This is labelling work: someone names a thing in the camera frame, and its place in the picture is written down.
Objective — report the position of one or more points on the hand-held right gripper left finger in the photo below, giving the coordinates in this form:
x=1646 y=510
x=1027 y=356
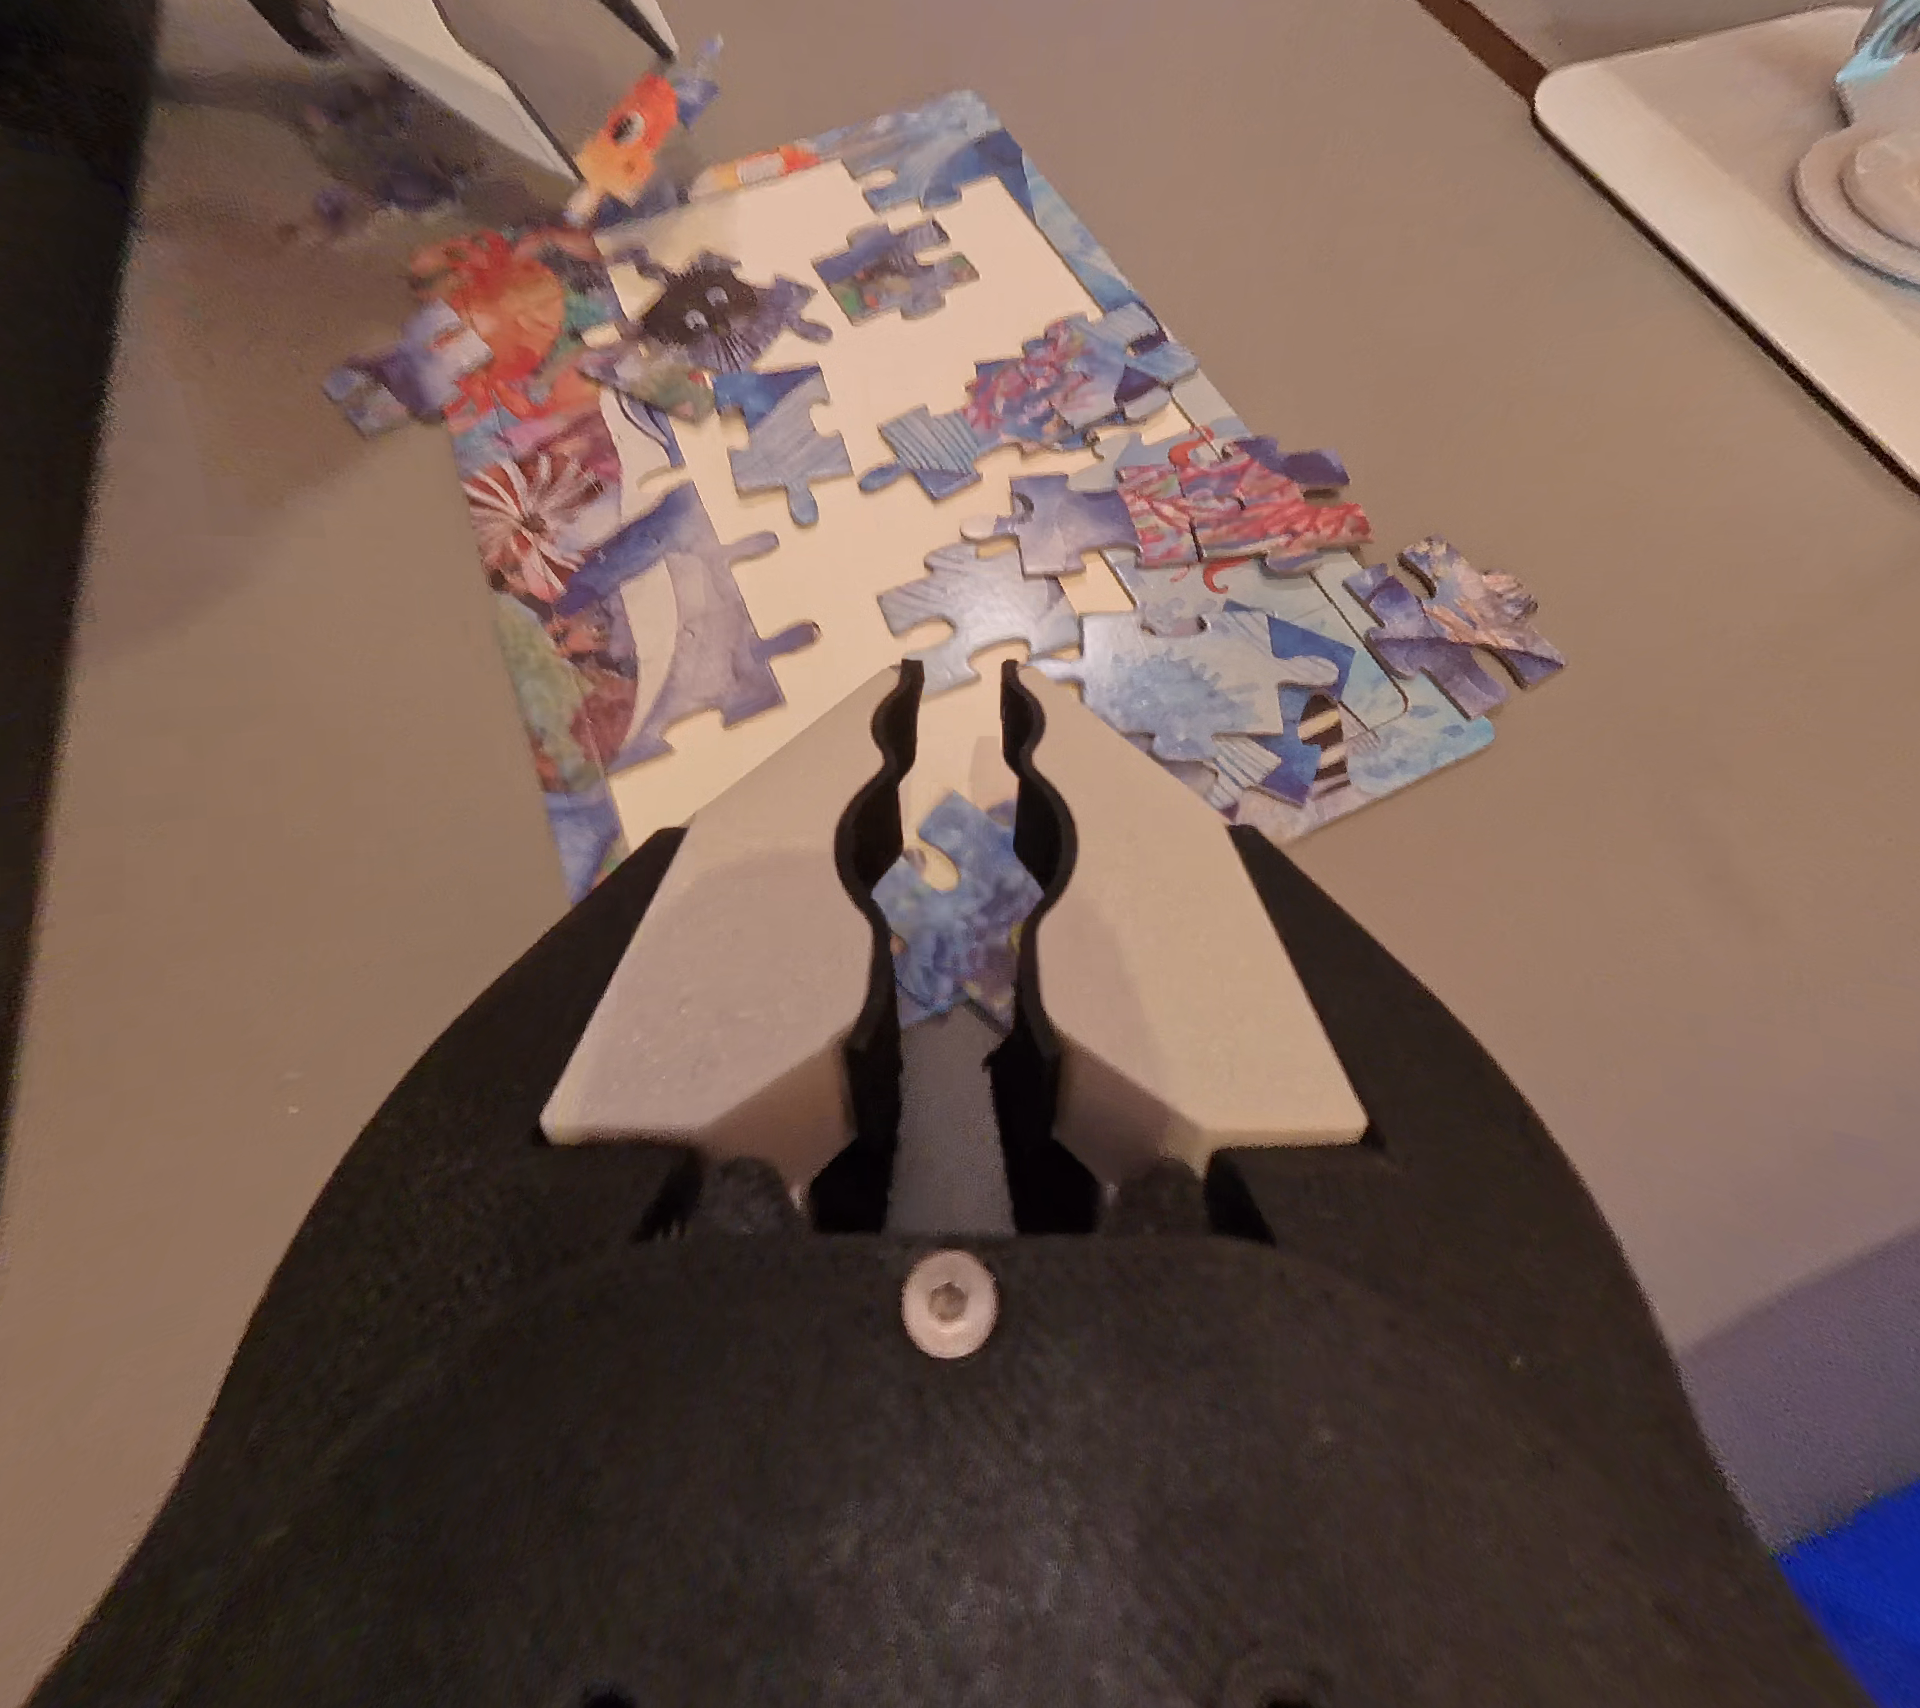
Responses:
x=707 y=987

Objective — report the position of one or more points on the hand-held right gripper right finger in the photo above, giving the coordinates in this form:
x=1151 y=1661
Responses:
x=1199 y=987

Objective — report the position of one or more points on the light blue fish tab piece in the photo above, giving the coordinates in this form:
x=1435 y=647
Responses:
x=963 y=913

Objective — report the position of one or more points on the orange print puzzle piece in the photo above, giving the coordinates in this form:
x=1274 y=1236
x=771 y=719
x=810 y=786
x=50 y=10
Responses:
x=628 y=131

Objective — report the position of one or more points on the purple white sail puzzle piece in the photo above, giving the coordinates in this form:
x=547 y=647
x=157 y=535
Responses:
x=707 y=672

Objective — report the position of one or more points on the lavender white whale puzzle piece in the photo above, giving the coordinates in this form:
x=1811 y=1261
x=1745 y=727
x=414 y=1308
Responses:
x=729 y=573

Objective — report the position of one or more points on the lavender pink spiky puzzle piece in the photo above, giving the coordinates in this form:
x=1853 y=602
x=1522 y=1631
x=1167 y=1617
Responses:
x=1456 y=614

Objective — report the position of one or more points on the black sea urchin puzzle piece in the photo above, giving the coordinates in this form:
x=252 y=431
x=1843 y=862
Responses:
x=707 y=308

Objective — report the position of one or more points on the red green coral puzzle piece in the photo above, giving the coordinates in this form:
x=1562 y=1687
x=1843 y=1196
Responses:
x=1171 y=510

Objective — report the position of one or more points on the purple eyelash puzzle piece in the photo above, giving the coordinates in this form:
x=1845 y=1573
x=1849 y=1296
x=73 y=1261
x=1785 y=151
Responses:
x=1064 y=524

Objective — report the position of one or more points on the red coral purple puzzle piece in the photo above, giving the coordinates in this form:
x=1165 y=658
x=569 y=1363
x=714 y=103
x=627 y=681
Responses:
x=1291 y=510

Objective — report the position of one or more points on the urchin green coral puzzle piece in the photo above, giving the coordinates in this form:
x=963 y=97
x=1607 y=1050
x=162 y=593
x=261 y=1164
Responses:
x=658 y=381

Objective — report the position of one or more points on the sea print puzzle board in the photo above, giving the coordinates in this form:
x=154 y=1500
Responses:
x=916 y=347

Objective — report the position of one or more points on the purple blue white puzzle piece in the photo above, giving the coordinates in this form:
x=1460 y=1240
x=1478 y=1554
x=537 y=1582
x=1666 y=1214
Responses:
x=384 y=387

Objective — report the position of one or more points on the dark blue fin puzzle piece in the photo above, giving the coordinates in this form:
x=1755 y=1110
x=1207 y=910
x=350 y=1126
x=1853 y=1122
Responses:
x=646 y=535

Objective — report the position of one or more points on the blue wave puzzle piece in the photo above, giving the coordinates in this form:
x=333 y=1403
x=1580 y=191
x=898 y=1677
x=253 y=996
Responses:
x=930 y=161

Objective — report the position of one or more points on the blue dark coral puzzle piece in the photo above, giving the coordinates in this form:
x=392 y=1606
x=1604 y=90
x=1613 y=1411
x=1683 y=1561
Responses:
x=885 y=277

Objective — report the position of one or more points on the red tipped tail puzzle piece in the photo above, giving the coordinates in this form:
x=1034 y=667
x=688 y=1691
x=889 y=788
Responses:
x=646 y=431

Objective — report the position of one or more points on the navy striped puzzle piece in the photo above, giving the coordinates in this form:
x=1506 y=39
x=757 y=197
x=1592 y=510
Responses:
x=930 y=447

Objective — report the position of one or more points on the dark blue whale eye piece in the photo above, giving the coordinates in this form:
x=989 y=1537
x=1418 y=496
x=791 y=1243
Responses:
x=1171 y=370

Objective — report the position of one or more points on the blue red coral puzzle piece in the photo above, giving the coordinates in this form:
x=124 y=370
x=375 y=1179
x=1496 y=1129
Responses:
x=1019 y=387

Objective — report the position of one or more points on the blue plastic bin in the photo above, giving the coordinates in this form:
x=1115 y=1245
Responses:
x=1859 y=1601

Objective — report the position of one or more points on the white rounded board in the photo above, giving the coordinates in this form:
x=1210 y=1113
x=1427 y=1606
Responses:
x=1696 y=178

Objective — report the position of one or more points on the white round disc stand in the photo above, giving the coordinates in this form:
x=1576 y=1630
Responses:
x=1877 y=178

